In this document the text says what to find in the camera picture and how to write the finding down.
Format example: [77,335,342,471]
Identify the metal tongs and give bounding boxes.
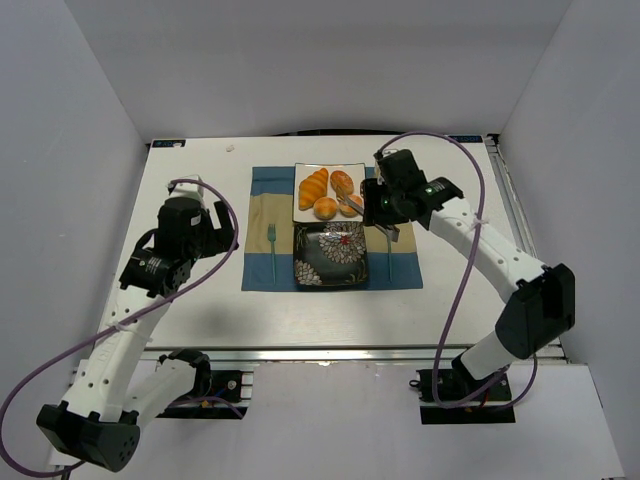
[336,186,399,242]

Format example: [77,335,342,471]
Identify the round bread roll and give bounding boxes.
[339,194,363,218]
[313,197,338,221]

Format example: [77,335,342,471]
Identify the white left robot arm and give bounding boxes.
[36,195,237,472]

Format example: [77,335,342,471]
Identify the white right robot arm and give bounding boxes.
[361,149,575,399]

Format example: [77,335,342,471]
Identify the oval bread roll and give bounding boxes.
[329,170,354,195]

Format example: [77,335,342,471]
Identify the teal fork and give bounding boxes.
[267,223,277,284]

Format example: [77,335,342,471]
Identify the teal knife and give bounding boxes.
[386,237,393,283]

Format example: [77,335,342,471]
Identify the white square plate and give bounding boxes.
[293,163,366,223]

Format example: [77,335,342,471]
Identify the blue label right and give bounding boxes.
[449,135,484,144]

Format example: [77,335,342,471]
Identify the blue label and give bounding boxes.
[151,139,186,149]
[449,135,484,144]

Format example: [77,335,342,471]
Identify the orange croissant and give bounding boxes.
[298,168,329,211]

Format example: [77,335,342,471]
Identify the black floral square plate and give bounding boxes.
[293,221,369,290]

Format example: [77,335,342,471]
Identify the blue label left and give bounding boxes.
[151,139,186,149]

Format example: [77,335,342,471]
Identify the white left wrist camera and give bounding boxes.
[168,175,204,204]

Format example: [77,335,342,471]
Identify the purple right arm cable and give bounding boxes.
[374,131,540,409]

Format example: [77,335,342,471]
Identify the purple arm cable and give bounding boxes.
[0,178,239,477]
[374,131,540,409]

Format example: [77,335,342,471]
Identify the aluminium table frame rail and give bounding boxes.
[137,329,571,369]

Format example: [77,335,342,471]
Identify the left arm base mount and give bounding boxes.
[158,349,248,420]

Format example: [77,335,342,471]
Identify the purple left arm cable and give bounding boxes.
[0,178,239,477]

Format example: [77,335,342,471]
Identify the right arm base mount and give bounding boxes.
[407,367,516,426]

